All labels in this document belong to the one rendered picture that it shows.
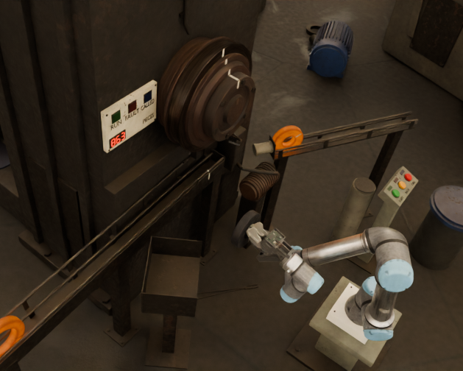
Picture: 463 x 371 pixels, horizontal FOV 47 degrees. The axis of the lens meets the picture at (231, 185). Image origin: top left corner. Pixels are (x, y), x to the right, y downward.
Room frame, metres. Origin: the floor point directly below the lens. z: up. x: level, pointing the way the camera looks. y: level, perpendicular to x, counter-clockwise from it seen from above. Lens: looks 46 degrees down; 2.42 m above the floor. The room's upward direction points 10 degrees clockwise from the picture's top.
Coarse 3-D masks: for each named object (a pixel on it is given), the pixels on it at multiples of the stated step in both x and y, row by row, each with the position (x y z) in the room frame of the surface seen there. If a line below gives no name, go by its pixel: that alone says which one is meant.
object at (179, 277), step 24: (168, 240) 1.29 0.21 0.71; (192, 240) 1.30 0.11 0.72; (168, 264) 1.24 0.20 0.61; (192, 264) 1.26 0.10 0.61; (144, 288) 1.08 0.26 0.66; (168, 288) 1.14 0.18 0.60; (192, 288) 1.16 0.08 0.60; (144, 312) 1.02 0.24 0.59; (168, 312) 1.03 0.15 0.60; (192, 312) 1.04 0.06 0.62; (168, 336) 1.15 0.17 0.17; (168, 360) 1.12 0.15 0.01
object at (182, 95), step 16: (208, 48) 1.71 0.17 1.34; (224, 48) 1.71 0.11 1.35; (240, 48) 1.80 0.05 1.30; (192, 64) 1.63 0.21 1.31; (208, 64) 1.63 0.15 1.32; (192, 80) 1.57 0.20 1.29; (176, 96) 1.55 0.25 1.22; (176, 112) 1.52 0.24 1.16; (176, 128) 1.52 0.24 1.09; (192, 144) 1.58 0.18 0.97; (208, 144) 1.68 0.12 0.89
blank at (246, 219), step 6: (252, 210) 1.36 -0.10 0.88; (246, 216) 1.31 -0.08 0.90; (252, 216) 1.31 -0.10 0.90; (258, 216) 1.35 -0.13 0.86; (240, 222) 1.28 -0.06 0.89; (246, 222) 1.28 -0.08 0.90; (252, 222) 1.32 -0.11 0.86; (240, 228) 1.27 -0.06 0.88; (246, 228) 1.28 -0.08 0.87; (234, 234) 1.25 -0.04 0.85; (240, 234) 1.25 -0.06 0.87; (246, 234) 1.31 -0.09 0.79; (234, 240) 1.25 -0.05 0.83; (240, 240) 1.25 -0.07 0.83; (246, 240) 1.29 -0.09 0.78; (240, 246) 1.26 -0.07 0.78
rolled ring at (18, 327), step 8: (0, 320) 0.81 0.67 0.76; (8, 320) 0.82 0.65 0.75; (16, 320) 0.83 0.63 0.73; (0, 328) 0.78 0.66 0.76; (8, 328) 0.80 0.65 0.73; (16, 328) 0.82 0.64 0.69; (24, 328) 0.84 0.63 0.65; (8, 336) 0.82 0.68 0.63; (16, 336) 0.81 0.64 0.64; (8, 344) 0.79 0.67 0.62; (0, 352) 0.76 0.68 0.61
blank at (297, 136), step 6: (288, 126) 2.03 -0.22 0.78; (294, 126) 2.04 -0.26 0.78; (276, 132) 2.00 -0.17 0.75; (282, 132) 1.99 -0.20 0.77; (288, 132) 2.00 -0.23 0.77; (294, 132) 2.01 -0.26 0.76; (300, 132) 2.03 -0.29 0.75; (276, 138) 1.98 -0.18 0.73; (282, 138) 1.99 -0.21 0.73; (294, 138) 2.02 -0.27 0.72; (300, 138) 2.03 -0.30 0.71; (276, 144) 1.98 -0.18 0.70; (282, 144) 1.99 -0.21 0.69; (288, 144) 2.02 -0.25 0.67; (294, 144) 2.02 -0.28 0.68
